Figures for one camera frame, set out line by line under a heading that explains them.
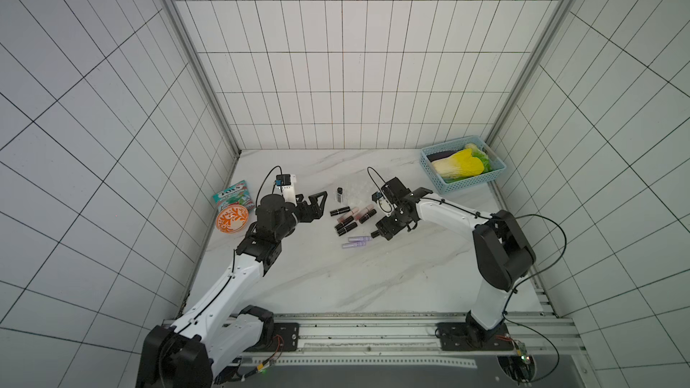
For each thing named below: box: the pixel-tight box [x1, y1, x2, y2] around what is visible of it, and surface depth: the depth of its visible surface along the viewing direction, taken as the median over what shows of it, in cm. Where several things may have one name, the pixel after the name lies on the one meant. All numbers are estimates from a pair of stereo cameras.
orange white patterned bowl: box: [215, 204, 249, 234], surface depth 96 cm
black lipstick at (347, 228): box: [336, 220, 359, 237], surface depth 96 cm
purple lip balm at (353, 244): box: [341, 240, 366, 249], surface depth 92 cm
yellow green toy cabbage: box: [431, 142, 492, 182], surface depth 108 cm
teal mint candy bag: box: [212, 179, 256, 215], surface depth 105 cm
